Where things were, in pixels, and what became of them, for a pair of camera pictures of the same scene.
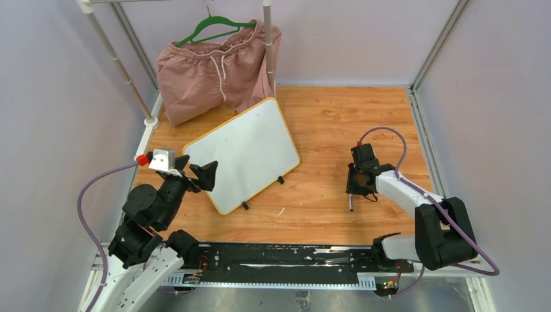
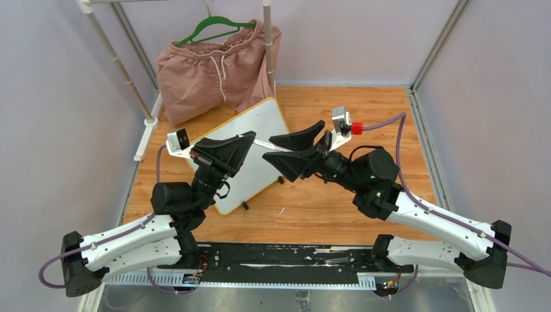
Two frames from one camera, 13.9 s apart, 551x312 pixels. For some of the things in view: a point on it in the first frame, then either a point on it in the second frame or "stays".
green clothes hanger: [214, 20] stays
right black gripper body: [354, 184] → [332, 166]
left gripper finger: [180, 162] → [227, 155]
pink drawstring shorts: [235, 73] stays
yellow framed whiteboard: [252, 151] stays
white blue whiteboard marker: [351, 202] → [270, 145]
